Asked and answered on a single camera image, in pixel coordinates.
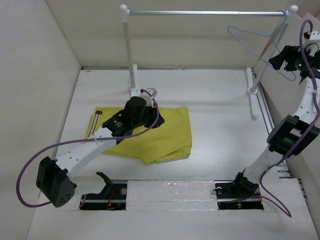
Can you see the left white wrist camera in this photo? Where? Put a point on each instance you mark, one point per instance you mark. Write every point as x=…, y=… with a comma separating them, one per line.
x=148, y=93

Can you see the yellow trousers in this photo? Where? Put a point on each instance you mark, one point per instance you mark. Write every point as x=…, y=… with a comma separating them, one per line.
x=172, y=140

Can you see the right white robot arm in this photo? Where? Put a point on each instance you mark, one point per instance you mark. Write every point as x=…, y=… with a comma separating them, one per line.
x=295, y=132

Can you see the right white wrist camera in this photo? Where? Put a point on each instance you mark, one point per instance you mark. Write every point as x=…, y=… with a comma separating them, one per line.
x=312, y=38

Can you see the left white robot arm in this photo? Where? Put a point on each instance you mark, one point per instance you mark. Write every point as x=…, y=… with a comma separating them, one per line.
x=56, y=178

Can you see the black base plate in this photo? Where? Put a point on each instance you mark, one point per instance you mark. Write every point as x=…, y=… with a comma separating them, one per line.
x=231, y=197
x=111, y=198

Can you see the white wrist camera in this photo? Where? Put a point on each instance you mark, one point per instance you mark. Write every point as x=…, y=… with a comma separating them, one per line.
x=148, y=93
x=312, y=38

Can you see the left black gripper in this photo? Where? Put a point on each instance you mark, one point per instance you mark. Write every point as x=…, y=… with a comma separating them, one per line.
x=153, y=113

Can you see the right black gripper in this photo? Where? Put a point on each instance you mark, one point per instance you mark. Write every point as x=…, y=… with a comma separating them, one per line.
x=290, y=52

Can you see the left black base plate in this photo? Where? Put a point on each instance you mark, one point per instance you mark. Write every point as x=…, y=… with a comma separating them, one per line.
x=111, y=198

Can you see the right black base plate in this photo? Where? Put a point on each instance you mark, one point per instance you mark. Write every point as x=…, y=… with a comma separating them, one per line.
x=231, y=197

